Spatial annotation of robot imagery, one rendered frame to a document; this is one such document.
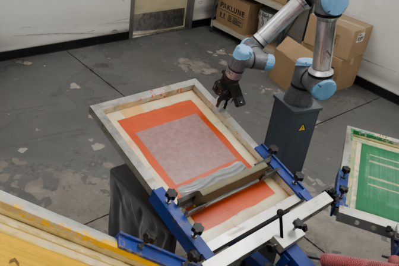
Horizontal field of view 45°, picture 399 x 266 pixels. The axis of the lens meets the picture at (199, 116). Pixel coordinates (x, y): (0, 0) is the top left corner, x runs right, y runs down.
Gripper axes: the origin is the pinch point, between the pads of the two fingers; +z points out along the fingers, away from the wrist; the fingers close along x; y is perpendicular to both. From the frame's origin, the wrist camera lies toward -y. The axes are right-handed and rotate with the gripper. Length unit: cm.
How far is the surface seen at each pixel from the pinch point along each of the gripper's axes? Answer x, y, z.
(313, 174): -158, -5, 123
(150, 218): 50, -24, 24
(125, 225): 49, -11, 47
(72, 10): -101, 301, 159
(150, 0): -212, 306, 162
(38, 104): -16, 195, 177
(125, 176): 46, 1, 26
